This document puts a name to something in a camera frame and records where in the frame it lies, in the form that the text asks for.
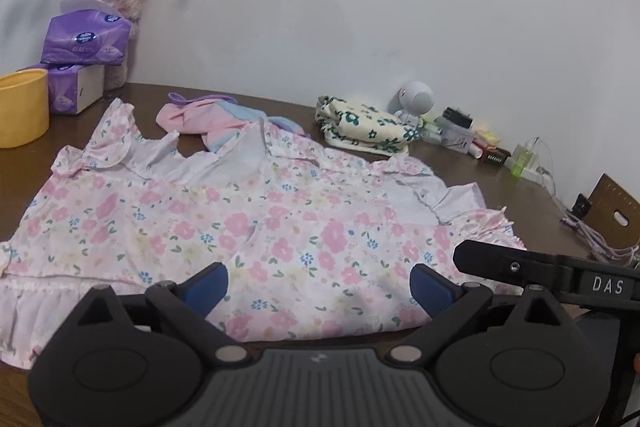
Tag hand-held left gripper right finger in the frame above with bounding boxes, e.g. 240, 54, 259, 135
390, 263, 568, 364

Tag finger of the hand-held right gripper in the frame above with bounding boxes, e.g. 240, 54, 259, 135
451, 239, 572, 296

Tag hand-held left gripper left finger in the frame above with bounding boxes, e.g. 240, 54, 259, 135
70, 263, 251, 364

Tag pink floral dress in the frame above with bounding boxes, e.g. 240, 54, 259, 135
0, 98, 528, 370

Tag white power strip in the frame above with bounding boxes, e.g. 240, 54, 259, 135
520, 164, 558, 190

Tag black phone clip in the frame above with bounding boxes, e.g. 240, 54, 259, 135
570, 193, 592, 220

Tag green liquid bottle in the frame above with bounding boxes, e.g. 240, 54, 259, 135
510, 142, 538, 178

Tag black labelled box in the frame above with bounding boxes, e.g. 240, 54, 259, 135
482, 147, 511, 166

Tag brown cardboard panel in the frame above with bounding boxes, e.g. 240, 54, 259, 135
582, 173, 640, 253

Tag pale yellow small case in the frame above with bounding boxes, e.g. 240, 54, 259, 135
472, 127, 501, 148

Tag green white small boxes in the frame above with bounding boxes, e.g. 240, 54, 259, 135
420, 117, 446, 145

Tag black charger block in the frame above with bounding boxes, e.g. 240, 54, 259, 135
442, 107, 473, 130

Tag pink blue purple garment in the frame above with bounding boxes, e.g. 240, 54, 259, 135
156, 92, 308, 152

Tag folded cream floral cloth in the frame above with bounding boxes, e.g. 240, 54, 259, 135
315, 95, 421, 156

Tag white round robot speaker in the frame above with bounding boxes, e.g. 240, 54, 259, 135
392, 81, 435, 125

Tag purple tissue pack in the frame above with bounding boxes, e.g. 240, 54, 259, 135
41, 8, 133, 66
17, 63, 106, 115

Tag yellow mug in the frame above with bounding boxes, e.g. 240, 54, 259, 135
0, 68, 51, 149

